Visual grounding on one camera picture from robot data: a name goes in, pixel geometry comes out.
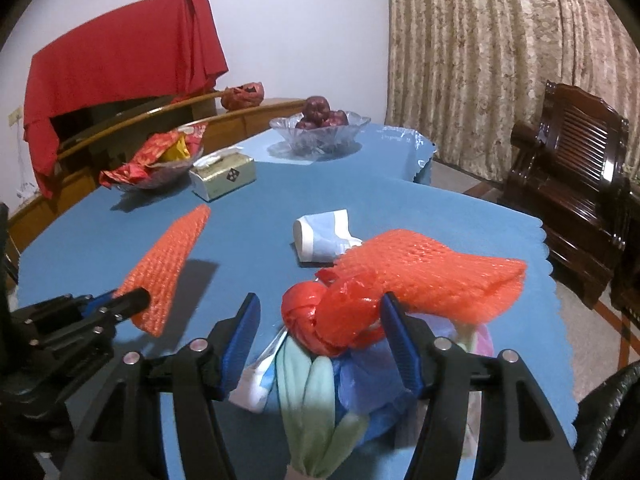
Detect light green cloth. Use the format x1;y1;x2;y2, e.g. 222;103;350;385
276;335;371;477

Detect beige patterned curtain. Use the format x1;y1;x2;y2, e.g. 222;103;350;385
379;0;640;183

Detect glass fruit bowl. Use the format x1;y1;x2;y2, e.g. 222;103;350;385
269;110;372;155

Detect glass candy dish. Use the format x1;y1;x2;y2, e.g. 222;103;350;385
112;125;206;192

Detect red plastic bag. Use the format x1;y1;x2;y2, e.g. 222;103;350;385
281;267;401;358

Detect narrow orange foam net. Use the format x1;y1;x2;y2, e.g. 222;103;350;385
114;204;212;337

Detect black television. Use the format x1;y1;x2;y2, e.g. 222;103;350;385
49;94;176;148

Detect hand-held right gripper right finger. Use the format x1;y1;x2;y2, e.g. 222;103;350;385
380;292;583;480

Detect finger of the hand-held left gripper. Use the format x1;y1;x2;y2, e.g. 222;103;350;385
75;287;152;333
47;289;121;317

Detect dark wooden armchair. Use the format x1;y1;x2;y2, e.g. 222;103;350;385
500;80;632;311

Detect white paper cup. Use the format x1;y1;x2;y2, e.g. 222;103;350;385
292;208;363;266

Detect blue tablecloth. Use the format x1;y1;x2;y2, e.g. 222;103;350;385
15;122;576;480

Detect red crumpled bag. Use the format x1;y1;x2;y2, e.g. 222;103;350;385
221;81;265;111

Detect blue plastic bag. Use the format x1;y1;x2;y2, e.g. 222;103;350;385
334;342;416;441

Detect trash bin with black bag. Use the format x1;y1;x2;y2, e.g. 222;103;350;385
574;359;640;480

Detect wide orange foam net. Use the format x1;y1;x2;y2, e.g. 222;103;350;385
315;229;530;331

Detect yellow packet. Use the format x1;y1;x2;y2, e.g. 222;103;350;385
160;139;193;163

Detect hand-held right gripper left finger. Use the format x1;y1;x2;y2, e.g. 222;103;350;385
60;292;263;480

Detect red patterned wrapper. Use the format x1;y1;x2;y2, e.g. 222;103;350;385
98;122;208;187

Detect red cloth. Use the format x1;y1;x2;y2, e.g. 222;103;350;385
22;0;230;200

